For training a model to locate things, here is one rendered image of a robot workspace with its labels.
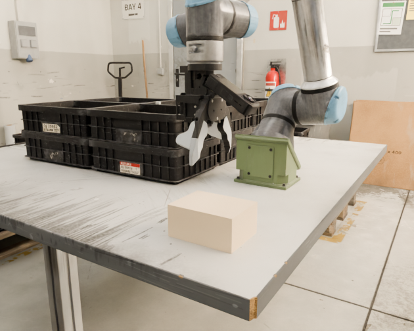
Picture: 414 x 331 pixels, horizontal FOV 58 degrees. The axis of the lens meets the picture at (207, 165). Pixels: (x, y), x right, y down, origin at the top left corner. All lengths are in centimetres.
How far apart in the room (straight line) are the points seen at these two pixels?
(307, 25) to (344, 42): 308
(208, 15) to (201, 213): 39
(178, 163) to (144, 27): 440
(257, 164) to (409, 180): 286
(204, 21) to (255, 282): 49
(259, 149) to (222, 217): 48
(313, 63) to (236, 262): 68
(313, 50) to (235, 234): 64
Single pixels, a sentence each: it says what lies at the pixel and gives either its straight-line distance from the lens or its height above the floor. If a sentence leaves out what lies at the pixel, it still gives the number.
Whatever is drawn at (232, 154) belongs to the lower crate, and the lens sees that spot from 155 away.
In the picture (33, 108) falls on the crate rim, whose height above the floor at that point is 92.
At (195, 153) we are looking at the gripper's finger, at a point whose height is 90.
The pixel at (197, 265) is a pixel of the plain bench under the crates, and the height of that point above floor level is 70.
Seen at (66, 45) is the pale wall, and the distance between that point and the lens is 538.
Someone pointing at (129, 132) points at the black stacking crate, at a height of 86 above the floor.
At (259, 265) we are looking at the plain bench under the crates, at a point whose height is 70.
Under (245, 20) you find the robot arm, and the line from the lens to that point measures 85.
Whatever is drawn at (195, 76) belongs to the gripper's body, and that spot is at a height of 105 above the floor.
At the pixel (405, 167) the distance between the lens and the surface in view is 397.
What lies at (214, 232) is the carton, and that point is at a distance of 78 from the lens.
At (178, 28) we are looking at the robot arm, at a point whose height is 116.
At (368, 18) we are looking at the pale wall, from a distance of 423.
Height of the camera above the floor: 105
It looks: 14 degrees down
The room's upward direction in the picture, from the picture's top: straight up
